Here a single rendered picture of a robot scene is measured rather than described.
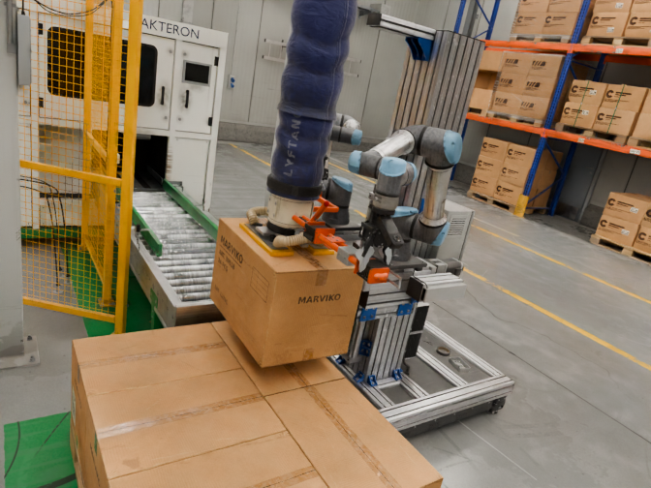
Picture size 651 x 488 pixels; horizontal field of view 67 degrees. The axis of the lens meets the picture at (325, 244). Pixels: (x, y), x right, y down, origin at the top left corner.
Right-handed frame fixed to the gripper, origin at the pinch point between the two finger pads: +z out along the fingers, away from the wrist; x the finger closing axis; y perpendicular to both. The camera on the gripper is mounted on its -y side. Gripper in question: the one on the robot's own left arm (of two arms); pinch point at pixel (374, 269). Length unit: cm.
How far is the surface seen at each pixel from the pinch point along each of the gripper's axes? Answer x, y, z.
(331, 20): 2, 49, -73
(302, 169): 3, 50, -19
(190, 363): 37, 57, 66
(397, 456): -15, -16, 66
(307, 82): 7, 51, -51
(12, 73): 97, 163, -31
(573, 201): -819, 425, 95
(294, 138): 7, 54, -30
